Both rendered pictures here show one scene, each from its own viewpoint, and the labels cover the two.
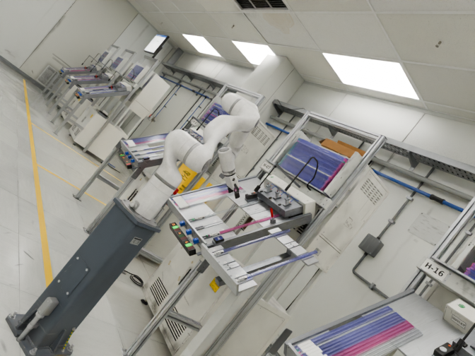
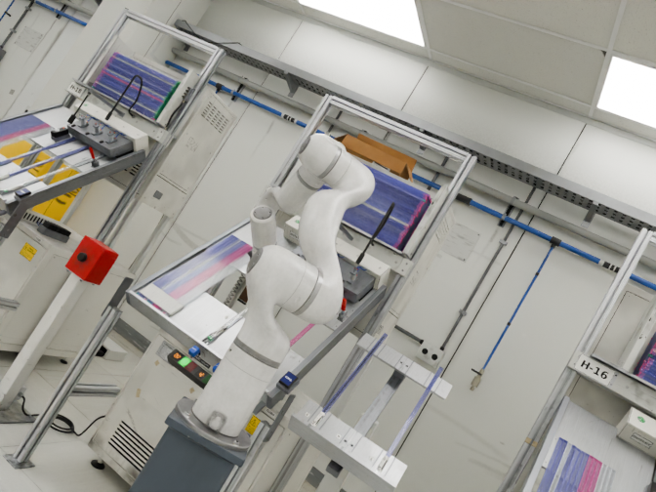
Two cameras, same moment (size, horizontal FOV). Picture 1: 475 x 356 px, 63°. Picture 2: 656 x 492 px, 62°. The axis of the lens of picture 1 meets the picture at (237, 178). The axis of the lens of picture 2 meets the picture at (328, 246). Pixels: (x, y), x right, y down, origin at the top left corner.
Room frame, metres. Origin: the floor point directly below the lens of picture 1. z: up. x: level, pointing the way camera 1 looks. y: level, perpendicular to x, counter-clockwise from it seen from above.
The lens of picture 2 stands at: (0.69, 0.89, 1.08)
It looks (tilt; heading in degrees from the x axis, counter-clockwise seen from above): 5 degrees up; 329
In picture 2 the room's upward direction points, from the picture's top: 31 degrees clockwise
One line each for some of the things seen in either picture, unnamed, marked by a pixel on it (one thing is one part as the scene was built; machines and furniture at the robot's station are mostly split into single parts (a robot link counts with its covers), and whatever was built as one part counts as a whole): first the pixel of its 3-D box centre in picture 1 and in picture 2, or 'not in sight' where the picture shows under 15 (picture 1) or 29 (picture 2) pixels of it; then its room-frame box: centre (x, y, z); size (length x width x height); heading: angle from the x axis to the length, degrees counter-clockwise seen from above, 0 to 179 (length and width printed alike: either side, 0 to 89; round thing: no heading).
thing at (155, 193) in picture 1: (151, 198); (234, 389); (1.76, 0.24, 0.79); 0.19 x 0.19 x 0.18
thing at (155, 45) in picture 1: (157, 46); not in sight; (6.52, 2.43, 2.10); 0.58 x 0.14 x 0.41; 35
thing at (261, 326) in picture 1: (210, 305); (219, 436); (2.78, -0.42, 0.31); 0.70 x 0.65 x 0.62; 35
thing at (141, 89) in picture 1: (121, 105); not in sight; (6.60, 2.31, 0.95); 1.36 x 0.82 x 1.90; 125
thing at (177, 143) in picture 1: (176, 157); (271, 302); (1.77, 0.28, 1.00); 0.19 x 0.12 x 0.24; 78
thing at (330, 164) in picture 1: (314, 166); (365, 199); (2.66, -0.36, 1.52); 0.51 x 0.13 x 0.27; 35
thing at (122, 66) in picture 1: (104, 90); not in sight; (7.78, 3.16, 0.95); 1.37 x 0.82 x 1.90; 125
